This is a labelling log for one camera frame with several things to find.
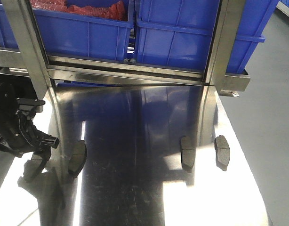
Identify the stainless steel shelf frame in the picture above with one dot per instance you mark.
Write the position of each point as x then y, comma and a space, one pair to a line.
31, 58

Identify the red bubble wrap bag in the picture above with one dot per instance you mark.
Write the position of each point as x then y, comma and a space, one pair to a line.
116, 11

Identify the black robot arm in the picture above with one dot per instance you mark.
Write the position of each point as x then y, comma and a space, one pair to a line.
8, 102

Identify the left blue plastic bin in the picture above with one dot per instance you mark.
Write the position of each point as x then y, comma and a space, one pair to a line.
85, 36

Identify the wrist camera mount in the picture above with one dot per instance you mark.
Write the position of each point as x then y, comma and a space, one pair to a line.
31, 105

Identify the right blue plastic bin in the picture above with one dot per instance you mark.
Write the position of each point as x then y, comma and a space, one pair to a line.
178, 33

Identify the blue plastic bin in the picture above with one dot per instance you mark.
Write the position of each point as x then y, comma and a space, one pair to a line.
178, 33
85, 36

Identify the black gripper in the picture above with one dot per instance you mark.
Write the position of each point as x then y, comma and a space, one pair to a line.
18, 135

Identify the brake pad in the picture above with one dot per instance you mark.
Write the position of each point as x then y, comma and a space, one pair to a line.
187, 154
77, 159
29, 170
222, 152

